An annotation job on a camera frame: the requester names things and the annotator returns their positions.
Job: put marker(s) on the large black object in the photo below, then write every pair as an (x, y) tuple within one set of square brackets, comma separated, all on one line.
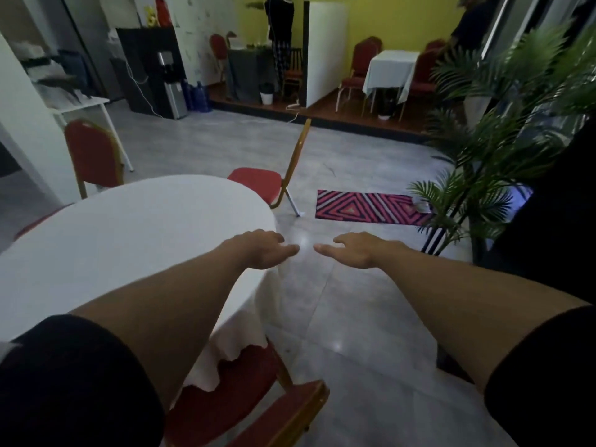
[(554, 228)]

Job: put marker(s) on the yellow figurine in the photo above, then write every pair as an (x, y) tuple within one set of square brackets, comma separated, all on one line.
[(151, 17)]

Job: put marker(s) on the pink and black striped mat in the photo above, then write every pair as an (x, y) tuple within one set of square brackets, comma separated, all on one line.
[(368, 207)]

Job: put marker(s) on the green palm plant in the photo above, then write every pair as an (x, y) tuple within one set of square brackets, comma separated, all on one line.
[(493, 148)]

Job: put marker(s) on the person's left hand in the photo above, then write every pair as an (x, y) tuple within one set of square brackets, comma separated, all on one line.
[(258, 251)]

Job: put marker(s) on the silver water dispenser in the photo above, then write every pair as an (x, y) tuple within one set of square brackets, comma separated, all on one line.
[(174, 95)]

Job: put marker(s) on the red chair with gold frame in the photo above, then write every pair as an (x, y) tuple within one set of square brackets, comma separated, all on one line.
[(93, 155), (233, 405), (426, 74), (361, 65), (219, 48), (260, 181)]

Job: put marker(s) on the raised wooden platform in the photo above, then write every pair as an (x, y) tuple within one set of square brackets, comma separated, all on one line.
[(326, 118)]

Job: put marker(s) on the person's black shirt sleeve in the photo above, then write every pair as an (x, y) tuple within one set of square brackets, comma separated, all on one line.
[(549, 381), (70, 386)]

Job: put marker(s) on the person's left thumb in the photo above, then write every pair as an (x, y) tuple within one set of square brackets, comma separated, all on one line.
[(287, 251)]

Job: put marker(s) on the tall white planter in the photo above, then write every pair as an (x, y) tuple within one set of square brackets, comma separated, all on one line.
[(476, 111)]

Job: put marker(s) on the wooden chair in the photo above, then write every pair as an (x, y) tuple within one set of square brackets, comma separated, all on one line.
[(293, 74)]

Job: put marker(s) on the blue water bottles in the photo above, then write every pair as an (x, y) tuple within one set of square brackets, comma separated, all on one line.
[(198, 97)]

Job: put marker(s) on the white partition board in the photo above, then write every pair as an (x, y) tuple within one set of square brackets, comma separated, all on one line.
[(326, 51)]

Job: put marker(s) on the red figurine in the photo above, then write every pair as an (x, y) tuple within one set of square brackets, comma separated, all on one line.
[(163, 12)]

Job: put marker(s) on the black cabinet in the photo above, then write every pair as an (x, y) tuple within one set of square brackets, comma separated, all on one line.
[(139, 69)]

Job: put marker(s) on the person's right forearm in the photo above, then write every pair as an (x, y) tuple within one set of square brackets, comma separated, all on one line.
[(465, 307)]

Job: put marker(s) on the round table with white tablecloth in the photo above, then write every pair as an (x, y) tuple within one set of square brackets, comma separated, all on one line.
[(121, 237)]

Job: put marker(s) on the table with dark cloth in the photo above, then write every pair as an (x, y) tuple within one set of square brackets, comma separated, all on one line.
[(249, 74)]

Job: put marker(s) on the person's left forearm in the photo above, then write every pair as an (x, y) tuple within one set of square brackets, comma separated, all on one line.
[(172, 302)]

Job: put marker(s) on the small white plant pot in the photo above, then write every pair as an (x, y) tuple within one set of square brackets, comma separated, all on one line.
[(267, 95), (385, 109)]

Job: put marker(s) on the person's right hand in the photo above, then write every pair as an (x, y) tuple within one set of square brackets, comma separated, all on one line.
[(361, 253)]

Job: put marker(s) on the square table with white tablecloth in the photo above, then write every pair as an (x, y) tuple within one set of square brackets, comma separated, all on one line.
[(391, 69)]

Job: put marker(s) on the person's right thumb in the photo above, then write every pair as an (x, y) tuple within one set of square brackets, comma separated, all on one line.
[(327, 249)]

